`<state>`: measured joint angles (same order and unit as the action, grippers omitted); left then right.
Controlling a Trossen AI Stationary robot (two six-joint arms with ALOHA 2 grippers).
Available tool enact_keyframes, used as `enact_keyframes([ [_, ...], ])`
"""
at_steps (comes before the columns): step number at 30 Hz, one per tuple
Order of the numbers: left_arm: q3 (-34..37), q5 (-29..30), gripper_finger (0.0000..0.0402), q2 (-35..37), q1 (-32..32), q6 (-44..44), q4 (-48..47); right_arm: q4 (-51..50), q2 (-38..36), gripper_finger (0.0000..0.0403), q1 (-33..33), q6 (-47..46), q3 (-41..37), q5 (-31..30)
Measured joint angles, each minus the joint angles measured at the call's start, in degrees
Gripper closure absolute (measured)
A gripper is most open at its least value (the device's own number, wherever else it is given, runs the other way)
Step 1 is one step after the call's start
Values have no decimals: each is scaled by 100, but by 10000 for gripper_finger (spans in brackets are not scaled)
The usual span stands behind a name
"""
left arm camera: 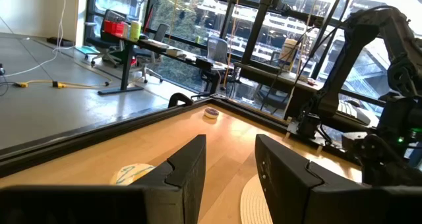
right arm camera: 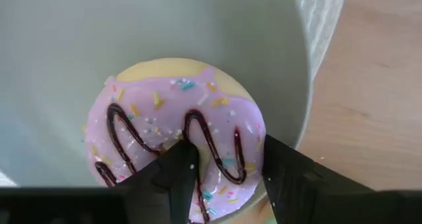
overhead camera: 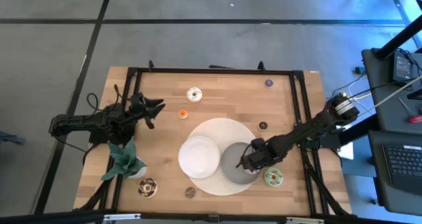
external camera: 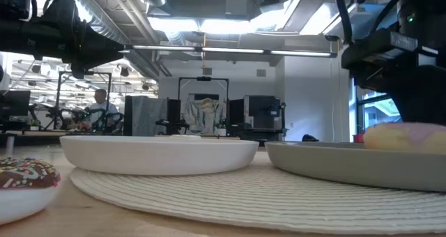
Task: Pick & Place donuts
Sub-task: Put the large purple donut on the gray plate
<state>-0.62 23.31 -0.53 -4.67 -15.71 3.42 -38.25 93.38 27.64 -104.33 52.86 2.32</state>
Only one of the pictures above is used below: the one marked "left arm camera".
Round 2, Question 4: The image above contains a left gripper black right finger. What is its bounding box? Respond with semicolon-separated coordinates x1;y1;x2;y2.
255;133;422;224

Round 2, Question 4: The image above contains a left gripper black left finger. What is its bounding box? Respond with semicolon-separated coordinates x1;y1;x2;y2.
0;134;207;224

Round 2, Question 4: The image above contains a white donut with blue drizzle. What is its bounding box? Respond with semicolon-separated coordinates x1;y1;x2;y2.
110;163;156;186

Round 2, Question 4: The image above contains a dark blue sprinkled donut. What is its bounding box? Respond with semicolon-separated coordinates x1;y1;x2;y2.
203;107;220;120

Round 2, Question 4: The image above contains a white woven round placemat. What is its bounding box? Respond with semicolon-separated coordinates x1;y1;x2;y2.
239;174;274;224

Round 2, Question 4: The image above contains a white keyboard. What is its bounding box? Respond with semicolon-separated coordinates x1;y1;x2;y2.
337;100;373;126

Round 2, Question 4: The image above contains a dark wooden desk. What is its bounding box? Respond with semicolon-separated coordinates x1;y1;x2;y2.
233;61;319;119

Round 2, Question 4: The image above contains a black standing desk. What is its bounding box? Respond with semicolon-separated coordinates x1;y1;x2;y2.
98;31;231;96

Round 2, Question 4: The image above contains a grey mesh office chair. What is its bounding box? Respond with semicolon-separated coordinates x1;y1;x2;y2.
191;36;233;100

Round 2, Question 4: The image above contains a black office chair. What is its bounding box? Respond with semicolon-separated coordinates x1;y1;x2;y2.
84;9;129;69

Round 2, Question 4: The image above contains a yellow-green cylinder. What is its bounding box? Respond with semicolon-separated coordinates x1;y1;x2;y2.
129;20;142;42

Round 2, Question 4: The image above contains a red box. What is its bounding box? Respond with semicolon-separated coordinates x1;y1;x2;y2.
104;19;127;38

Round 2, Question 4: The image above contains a black power strip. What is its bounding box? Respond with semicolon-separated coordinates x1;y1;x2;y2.
46;36;76;48

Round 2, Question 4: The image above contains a black curved bracket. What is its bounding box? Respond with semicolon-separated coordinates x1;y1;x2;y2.
167;92;195;109

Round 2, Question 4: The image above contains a yellow extension cable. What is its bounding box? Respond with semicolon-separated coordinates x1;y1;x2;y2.
14;79;111;90

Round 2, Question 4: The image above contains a black camera frame post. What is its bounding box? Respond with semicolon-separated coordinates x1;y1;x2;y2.
239;0;330;69

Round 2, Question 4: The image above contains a white cable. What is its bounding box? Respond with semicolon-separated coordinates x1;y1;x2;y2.
2;0;69;78

